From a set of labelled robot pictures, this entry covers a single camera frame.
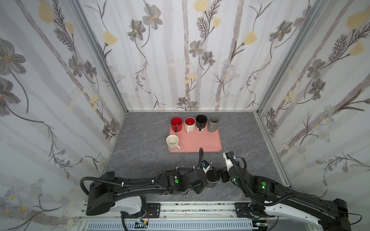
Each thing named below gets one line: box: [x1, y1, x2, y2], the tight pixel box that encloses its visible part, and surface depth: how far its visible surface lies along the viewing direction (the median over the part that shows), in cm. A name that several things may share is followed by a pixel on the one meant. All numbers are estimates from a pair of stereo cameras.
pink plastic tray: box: [168, 123, 223, 153], surface depth 106 cm
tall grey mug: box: [207, 114, 221, 133], surface depth 103 cm
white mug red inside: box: [184, 116, 197, 133], surface depth 106 cm
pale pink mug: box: [166, 134, 181, 151], surface depth 95 cm
